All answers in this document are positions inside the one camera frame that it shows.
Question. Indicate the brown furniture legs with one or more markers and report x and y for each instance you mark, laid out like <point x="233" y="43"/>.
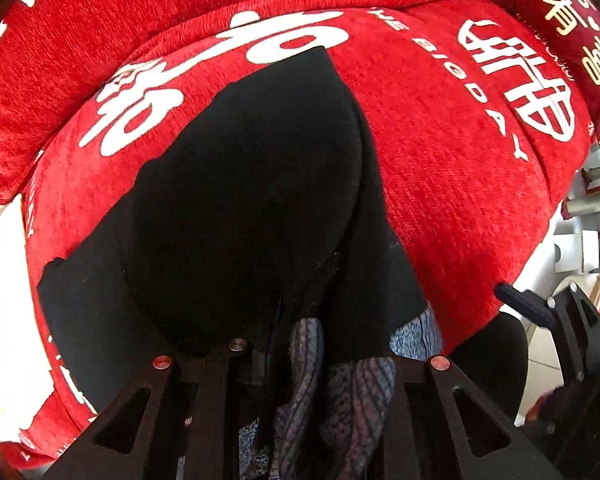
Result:
<point x="597" y="185"/>

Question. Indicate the white box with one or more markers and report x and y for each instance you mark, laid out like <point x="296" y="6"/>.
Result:
<point x="572" y="256"/>

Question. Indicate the dark cloth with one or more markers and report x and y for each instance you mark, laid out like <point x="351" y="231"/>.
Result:
<point x="487" y="360"/>

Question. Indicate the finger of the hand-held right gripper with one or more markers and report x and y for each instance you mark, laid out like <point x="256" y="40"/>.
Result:
<point x="527" y="306"/>

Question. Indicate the black and grey patterned pants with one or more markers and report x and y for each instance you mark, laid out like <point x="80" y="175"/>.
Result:
<point x="230" y="210"/>

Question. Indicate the red printed sofa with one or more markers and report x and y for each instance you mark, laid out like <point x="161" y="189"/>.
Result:
<point x="430" y="135"/>

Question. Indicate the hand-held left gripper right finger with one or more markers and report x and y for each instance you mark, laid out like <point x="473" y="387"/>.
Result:
<point x="430" y="410"/>

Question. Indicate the dark red printed cushion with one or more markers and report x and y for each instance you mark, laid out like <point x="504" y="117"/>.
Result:
<point x="565" y="15"/>

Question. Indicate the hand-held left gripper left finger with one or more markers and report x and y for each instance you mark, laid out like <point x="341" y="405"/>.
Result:
<point x="215" y="410"/>

